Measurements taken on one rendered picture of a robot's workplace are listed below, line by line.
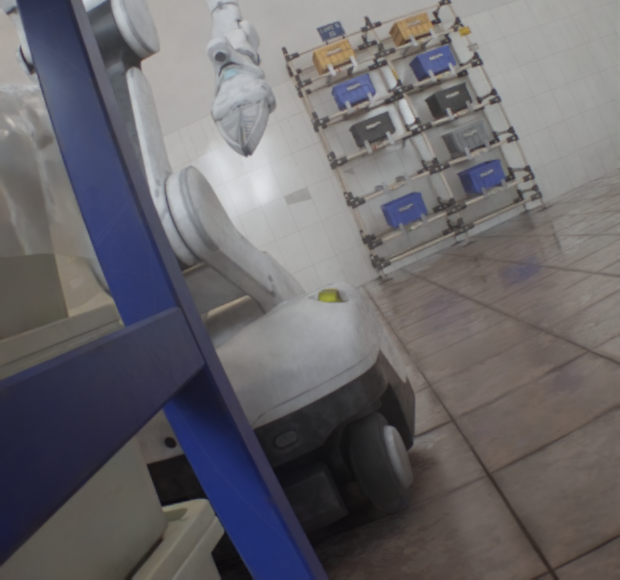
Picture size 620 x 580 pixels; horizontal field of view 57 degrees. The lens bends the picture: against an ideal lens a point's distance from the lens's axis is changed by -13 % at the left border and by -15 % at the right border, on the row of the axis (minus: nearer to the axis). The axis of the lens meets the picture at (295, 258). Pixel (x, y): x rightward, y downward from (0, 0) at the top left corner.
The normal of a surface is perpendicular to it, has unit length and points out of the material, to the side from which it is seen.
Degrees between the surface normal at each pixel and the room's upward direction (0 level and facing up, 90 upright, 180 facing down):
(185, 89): 90
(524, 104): 90
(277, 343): 46
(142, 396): 90
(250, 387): 75
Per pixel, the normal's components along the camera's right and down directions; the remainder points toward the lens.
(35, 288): 0.94, -0.29
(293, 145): -0.05, 0.03
